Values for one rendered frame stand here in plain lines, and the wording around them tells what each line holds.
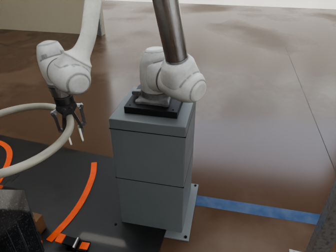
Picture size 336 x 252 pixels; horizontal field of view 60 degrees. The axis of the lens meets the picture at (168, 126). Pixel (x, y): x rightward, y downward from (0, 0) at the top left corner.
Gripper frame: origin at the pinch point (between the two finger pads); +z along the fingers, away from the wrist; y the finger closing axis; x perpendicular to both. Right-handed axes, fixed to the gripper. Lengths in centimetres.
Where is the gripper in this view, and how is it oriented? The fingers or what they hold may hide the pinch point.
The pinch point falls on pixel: (75, 135)
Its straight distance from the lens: 134.0
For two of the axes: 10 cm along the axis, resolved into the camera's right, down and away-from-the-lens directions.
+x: 4.5, 4.6, -7.6
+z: 0.7, 8.3, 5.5
